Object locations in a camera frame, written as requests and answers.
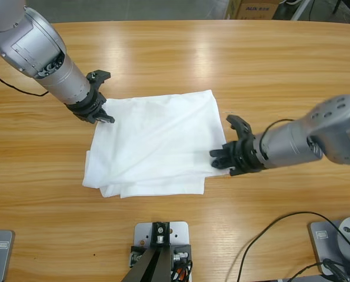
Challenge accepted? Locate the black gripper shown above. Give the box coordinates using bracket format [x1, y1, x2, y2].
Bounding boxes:
[209, 134, 267, 177]
[64, 87, 116, 126]

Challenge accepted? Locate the white t-shirt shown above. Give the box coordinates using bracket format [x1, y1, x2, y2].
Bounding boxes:
[82, 89, 227, 199]

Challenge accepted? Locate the cardboard box blue AUX print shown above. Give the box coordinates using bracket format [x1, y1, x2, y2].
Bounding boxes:
[224, 0, 281, 21]

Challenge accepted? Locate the grey metal stand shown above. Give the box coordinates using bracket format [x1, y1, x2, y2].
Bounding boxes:
[272, 0, 312, 21]

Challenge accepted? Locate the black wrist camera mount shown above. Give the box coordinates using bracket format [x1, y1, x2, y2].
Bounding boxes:
[85, 69, 111, 90]
[226, 114, 255, 143]

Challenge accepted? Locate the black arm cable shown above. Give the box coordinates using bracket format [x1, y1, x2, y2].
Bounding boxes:
[262, 118, 295, 139]
[0, 57, 49, 98]

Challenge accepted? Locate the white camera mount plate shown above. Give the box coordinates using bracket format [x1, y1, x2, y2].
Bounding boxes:
[133, 221, 190, 265]

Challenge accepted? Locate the long thin black cable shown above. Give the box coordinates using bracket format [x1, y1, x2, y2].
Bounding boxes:
[238, 211, 350, 282]

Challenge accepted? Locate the black orange cable bundle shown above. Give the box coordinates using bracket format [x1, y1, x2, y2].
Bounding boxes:
[170, 258, 195, 282]

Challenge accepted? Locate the dark camera post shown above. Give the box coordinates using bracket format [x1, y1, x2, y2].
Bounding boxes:
[124, 221, 173, 282]

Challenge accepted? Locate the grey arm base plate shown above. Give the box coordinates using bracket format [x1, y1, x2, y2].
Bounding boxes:
[306, 216, 350, 277]
[0, 230, 16, 282]

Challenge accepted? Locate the thick black base cable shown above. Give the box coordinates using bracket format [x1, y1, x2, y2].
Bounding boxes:
[289, 257, 350, 282]

